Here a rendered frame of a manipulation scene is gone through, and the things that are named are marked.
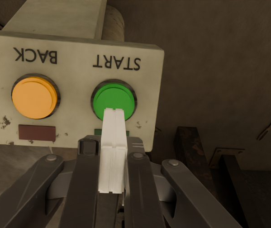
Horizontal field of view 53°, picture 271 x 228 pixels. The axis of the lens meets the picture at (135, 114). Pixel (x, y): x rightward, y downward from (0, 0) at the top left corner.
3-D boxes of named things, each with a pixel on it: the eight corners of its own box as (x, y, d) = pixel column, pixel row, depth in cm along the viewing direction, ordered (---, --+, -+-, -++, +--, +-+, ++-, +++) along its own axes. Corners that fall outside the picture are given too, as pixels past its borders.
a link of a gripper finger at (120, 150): (114, 147, 15) (127, 148, 15) (114, 107, 21) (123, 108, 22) (110, 194, 16) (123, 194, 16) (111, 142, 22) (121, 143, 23)
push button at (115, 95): (131, 119, 29) (132, 125, 27) (93, 116, 28) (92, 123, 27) (135, 82, 27) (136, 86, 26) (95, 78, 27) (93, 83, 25)
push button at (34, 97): (59, 114, 28) (55, 121, 26) (18, 112, 28) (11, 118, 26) (59, 76, 27) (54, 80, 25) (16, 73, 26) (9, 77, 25)
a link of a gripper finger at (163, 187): (127, 176, 14) (186, 178, 14) (124, 135, 18) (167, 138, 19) (125, 201, 14) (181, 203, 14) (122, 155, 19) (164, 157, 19)
